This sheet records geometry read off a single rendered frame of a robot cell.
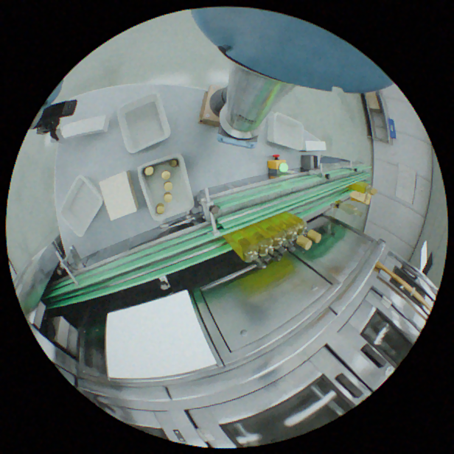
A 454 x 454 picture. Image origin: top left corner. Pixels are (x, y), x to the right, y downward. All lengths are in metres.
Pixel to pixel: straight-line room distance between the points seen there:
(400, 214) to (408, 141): 2.54
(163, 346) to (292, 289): 0.46
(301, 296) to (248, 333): 0.21
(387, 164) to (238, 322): 6.06
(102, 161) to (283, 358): 0.91
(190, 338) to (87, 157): 0.78
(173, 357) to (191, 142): 0.77
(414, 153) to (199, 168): 6.06
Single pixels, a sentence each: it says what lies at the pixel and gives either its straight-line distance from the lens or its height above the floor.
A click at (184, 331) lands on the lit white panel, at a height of 1.16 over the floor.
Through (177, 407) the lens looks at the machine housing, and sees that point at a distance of 0.53.
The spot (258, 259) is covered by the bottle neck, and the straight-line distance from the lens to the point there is 0.46.
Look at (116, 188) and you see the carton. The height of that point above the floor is 0.83.
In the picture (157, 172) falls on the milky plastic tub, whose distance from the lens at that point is 0.65.
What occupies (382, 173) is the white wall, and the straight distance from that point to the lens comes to 6.20.
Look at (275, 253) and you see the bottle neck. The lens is 0.48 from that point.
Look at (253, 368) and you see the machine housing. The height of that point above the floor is 1.36.
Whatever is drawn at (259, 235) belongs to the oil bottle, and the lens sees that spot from 0.54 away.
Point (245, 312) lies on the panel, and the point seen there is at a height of 1.18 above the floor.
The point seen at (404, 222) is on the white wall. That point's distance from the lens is 6.43.
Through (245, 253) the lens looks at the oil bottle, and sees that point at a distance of 0.48.
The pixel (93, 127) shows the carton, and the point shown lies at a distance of 0.70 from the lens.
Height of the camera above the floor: 1.42
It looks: 56 degrees down
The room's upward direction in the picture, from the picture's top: 134 degrees clockwise
